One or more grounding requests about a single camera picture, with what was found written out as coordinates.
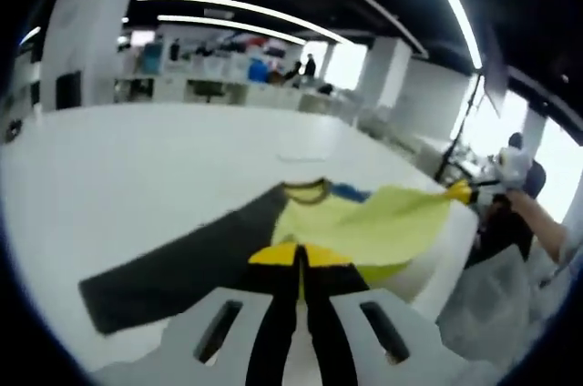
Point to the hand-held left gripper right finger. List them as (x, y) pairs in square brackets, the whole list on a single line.
[(328, 313)]

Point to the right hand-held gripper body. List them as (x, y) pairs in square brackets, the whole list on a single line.
[(517, 167)]

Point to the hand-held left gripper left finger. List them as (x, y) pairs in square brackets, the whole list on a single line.
[(273, 313)]

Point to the yellow garment with dark sleeves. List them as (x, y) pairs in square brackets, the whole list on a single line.
[(387, 222)]

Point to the black stand pole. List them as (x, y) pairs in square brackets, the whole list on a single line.
[(460, 135)]

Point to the grey flat panel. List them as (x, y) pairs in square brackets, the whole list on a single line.
[(494, 67)]

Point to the white square pillar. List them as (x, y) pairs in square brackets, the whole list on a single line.
[(391, 72), (86, 31)]

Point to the row of white cabinets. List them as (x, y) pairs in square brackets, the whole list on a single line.
[(273, 94)]

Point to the blue crate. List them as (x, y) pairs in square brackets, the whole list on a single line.
[(257, 72)]

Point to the teal storage box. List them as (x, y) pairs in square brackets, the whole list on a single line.
[(150, 57)]

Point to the long ceiling light strip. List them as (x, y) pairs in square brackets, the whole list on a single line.
[(228, 25), (228, 4)]

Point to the black cabinet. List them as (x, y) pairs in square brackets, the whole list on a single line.
[(68, 90)]

